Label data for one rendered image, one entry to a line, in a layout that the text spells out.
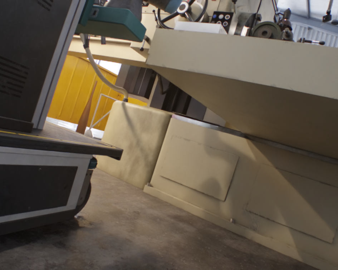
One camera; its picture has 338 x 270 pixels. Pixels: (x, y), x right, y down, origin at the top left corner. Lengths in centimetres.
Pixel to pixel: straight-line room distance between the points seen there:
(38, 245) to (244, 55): 78
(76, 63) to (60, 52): 363
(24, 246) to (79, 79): 402
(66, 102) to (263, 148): 349
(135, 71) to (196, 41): 244
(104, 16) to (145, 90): 198
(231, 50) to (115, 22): 49
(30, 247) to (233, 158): 131
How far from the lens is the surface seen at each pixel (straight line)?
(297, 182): 176
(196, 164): 190
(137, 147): 214
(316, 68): 64
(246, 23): 220
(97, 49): 307
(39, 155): 81
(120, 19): 103
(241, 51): 68
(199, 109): 263
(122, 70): 325
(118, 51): 286
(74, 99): 474
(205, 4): 192
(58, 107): 458
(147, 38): 229
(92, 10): 112
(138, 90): 303
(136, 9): 109
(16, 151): 75
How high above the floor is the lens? 43
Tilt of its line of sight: level
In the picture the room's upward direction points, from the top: 18 degrees clockwise
